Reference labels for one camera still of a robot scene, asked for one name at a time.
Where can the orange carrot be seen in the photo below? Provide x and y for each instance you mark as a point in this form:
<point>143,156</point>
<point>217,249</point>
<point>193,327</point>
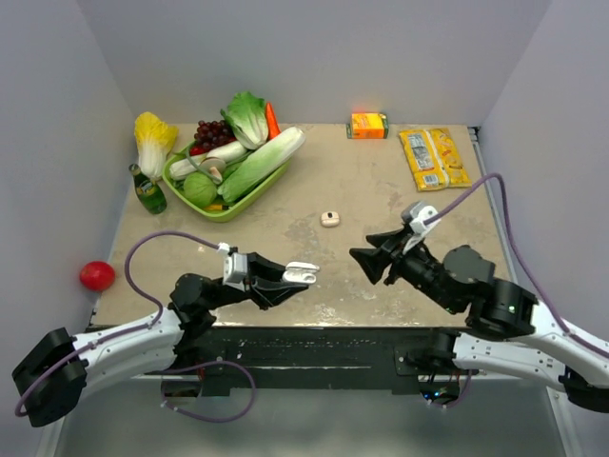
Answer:
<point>272,123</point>

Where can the round green cabbage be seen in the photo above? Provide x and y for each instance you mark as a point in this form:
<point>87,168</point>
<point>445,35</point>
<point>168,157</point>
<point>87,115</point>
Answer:
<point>199,190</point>

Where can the beige mushroom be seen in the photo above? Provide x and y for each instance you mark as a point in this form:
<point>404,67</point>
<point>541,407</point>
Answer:
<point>213,168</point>

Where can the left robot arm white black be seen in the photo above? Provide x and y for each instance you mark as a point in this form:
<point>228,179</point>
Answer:
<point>62,368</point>

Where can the yellow napa cabbage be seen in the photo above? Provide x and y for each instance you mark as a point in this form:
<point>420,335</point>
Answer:
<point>155,139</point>

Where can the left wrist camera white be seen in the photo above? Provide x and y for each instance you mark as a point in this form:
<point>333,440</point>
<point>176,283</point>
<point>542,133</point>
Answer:
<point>235,267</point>

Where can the purple grapes bunch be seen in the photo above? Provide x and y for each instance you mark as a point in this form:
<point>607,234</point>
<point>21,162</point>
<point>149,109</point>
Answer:
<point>211,135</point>

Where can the green lettuce head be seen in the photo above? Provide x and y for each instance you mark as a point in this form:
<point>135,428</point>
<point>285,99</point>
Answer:
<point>245,115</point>

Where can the red tomato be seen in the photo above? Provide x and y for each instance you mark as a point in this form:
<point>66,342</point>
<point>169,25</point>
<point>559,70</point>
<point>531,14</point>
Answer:
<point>97,276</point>

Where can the white radish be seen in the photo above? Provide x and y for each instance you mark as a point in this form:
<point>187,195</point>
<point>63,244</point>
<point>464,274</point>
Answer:
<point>231,153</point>

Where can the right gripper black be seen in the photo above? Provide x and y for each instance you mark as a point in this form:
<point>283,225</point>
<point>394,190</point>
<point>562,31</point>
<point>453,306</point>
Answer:
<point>372,260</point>

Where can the red chili pepper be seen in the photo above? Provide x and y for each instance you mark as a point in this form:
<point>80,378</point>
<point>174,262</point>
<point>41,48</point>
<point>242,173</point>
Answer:
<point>197,150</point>

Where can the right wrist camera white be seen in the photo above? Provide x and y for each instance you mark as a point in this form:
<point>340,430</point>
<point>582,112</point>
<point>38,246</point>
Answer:
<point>415,218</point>

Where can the long green napa cabbage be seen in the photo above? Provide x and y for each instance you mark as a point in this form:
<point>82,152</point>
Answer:
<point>261,163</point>

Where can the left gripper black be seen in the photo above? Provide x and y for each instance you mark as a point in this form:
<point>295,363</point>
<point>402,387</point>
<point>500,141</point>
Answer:
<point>267,288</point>

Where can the white charging case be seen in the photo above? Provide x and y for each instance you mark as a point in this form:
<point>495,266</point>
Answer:
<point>300,273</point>

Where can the green glass bottle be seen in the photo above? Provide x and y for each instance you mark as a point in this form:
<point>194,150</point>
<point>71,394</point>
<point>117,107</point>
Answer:
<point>147,191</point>

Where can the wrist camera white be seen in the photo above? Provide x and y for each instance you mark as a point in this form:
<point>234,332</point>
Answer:
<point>235,267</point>
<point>415,218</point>

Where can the orange juice box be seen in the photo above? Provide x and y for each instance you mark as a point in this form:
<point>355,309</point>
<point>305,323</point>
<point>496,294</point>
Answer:
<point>367,125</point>

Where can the beige earbud charging case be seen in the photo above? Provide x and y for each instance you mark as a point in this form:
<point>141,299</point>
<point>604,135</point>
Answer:
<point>330,219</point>

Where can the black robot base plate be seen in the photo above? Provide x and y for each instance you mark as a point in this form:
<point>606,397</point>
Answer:
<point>309,357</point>

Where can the yellow snack packet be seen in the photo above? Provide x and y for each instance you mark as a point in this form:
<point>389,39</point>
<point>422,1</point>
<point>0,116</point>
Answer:
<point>433,159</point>

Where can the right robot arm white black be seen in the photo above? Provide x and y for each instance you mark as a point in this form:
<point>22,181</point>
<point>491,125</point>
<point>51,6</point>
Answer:
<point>508,329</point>

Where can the green plastic basket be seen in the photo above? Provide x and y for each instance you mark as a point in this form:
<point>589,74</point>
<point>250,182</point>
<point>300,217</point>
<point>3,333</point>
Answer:
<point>230,211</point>

